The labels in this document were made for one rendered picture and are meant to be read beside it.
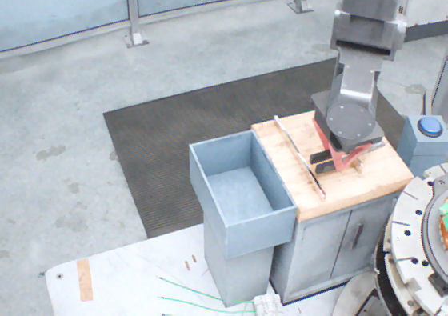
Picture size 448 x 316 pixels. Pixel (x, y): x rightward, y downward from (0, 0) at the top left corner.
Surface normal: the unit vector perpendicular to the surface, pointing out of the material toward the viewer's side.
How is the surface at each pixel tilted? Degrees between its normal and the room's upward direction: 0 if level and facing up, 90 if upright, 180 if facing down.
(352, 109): 93
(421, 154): 90
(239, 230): 90
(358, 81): 7
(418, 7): 90
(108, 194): 0
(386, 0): 105
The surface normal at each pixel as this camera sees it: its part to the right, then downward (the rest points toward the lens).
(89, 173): 0.01, -0.70
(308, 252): 0.33, 0.68
